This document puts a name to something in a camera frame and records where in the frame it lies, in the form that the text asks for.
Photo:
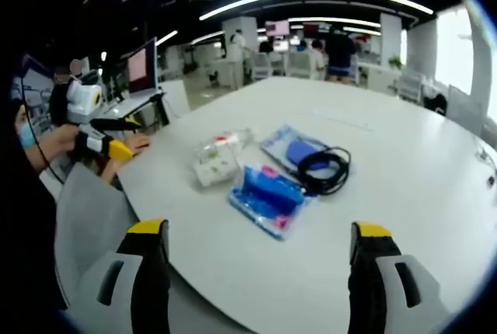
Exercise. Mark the red wall screen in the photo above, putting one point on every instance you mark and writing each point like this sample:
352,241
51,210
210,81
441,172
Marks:
315,30

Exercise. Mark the person's masked head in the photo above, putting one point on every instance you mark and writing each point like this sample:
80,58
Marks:
24,136

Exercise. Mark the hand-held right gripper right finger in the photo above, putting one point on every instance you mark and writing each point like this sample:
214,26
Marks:
369,279

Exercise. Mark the blue and pink packet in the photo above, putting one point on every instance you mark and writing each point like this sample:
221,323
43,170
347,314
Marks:
264,202

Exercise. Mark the black bag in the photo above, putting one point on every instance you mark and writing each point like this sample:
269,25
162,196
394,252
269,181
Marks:
435,104

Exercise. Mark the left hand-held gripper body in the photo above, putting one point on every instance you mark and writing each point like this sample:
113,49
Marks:
83,97

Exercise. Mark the white mesh chair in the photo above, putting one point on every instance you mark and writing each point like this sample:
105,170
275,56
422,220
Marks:
262,66

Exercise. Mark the computer monitor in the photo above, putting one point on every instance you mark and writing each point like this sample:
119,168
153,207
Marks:
141,68

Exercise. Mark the pink wall screen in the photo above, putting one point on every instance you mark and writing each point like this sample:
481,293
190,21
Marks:
277,28

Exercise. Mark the white panel chair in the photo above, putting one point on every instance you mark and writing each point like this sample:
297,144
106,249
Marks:
466,110

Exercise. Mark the clear packet of white items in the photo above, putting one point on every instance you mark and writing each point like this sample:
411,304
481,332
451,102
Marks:
217,157

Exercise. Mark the person's left hand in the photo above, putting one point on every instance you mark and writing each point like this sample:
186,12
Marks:
66,140

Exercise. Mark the white round table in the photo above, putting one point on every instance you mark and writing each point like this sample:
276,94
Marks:
388,213

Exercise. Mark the green potted plant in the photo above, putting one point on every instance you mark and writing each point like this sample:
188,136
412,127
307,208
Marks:
396,62

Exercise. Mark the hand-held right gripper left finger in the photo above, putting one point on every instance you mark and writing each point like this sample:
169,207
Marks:
149,279

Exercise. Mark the white desk with black legs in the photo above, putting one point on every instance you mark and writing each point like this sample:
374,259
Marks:
134,105

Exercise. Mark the blue mouse packet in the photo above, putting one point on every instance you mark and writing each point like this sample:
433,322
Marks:
289,143

